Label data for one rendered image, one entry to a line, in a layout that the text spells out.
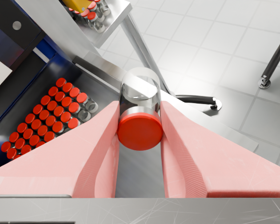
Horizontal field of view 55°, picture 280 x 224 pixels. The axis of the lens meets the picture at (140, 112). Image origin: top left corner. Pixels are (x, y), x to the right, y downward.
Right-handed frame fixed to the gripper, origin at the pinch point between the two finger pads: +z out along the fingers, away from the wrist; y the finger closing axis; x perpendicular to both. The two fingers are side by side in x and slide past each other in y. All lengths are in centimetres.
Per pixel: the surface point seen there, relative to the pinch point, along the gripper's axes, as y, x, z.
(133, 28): 2, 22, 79
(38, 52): 23, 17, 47
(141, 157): -0.3, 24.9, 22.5
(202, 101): -31, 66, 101
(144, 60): -2, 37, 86
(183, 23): -27, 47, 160
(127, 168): 2.1, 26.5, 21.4
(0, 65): 24.3, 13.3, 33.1
